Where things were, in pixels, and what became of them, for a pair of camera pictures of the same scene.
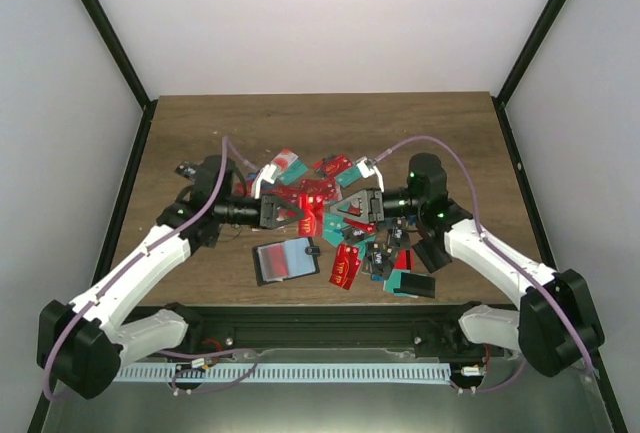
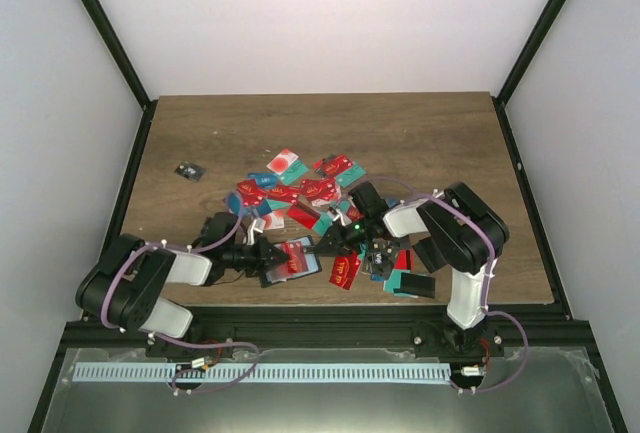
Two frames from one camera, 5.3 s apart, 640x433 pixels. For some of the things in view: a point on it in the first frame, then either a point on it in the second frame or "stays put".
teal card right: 348,177 stays put
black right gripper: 376,212 -> 337,247
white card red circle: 284,159 stays put
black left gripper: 267,215 -> 265,265
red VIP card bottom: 346,264 stays put
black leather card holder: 284,260 stays put
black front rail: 241,328 stays put
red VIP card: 313,224 -> 297,261
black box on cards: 417,284 stays put
